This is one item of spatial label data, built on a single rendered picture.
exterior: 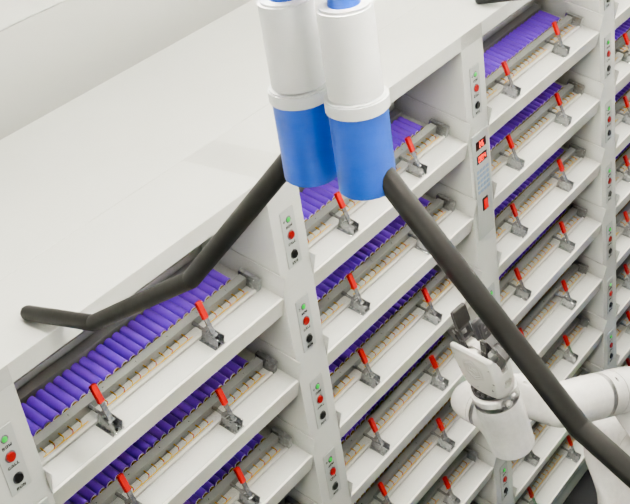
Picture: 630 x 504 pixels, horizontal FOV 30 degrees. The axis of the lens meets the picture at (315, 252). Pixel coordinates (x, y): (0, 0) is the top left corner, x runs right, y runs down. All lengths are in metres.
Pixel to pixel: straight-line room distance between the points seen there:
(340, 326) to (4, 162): 0.77
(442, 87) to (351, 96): 1.56
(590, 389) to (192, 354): 0.75
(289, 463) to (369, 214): 0.55
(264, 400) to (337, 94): 1.24
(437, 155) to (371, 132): 1.50
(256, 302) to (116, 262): 0.38
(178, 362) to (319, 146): 0.96
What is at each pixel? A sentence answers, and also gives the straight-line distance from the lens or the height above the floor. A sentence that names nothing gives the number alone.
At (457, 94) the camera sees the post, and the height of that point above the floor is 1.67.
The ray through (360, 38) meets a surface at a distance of 1.12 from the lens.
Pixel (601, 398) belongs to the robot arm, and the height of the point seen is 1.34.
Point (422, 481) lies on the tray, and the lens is 2.96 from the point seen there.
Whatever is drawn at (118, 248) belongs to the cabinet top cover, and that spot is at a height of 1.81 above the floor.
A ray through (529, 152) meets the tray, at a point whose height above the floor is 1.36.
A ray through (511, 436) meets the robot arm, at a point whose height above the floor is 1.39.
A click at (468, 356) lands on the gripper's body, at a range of 1.99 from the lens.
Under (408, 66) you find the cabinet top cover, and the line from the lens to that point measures 2.48.
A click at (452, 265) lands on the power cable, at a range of 1.19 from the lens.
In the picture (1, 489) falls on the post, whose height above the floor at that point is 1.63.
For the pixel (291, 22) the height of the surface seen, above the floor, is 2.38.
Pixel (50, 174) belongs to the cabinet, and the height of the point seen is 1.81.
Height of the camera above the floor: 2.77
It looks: 31 degrees down
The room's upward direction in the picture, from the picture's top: 9 degrees counter-clockwise
